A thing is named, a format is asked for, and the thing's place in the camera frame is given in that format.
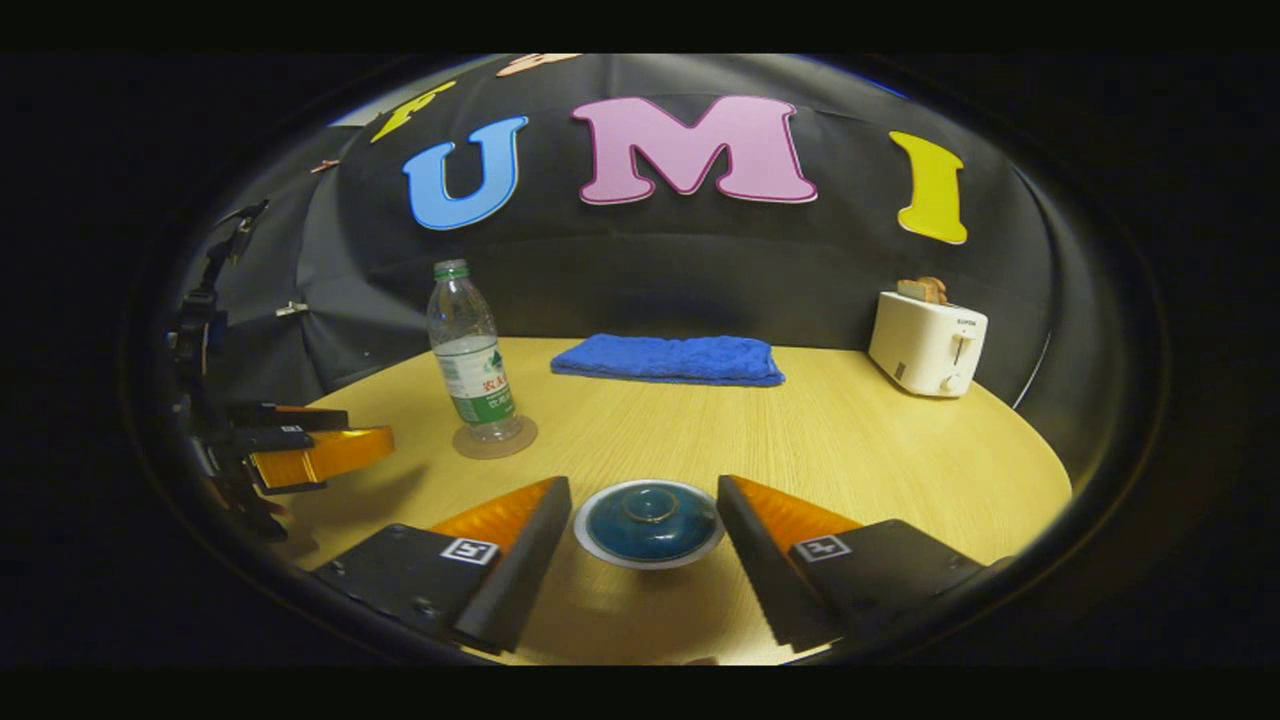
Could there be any blue teacup lid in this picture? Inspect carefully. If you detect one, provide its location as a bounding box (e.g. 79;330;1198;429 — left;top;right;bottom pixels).
585;483;719;561

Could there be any round brown coaster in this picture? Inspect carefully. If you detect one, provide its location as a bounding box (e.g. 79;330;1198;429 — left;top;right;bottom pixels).
452;414;539;461

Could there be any white-lined teacup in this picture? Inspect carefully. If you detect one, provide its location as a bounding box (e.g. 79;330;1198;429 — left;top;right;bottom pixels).
573;479;726;571

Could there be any black backdrop cloth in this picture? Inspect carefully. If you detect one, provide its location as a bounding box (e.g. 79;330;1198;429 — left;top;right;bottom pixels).
175;53;1111;481

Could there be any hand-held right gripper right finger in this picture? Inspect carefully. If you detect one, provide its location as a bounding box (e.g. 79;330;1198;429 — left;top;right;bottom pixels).
716;474;1013;653

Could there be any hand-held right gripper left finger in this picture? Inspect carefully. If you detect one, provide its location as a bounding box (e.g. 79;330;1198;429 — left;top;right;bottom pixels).
310;476;574;656

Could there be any white toaster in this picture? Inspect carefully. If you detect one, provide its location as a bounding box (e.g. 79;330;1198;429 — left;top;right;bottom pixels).
868;291;989;399

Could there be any white toaster cable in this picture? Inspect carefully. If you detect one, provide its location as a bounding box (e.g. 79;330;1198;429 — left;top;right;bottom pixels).
1012;330;1053;411

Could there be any blue towel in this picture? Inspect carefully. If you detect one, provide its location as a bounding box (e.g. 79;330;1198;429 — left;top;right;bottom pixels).
550;334;787;388

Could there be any clear plastic water bottle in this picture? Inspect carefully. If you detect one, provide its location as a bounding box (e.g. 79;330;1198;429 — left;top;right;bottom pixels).
427;259;524;444

